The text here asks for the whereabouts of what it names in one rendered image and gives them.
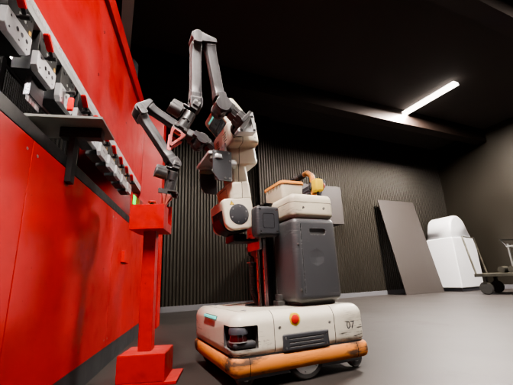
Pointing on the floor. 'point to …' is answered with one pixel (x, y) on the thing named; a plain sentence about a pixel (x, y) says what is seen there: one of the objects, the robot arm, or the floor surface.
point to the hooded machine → (453, 254)
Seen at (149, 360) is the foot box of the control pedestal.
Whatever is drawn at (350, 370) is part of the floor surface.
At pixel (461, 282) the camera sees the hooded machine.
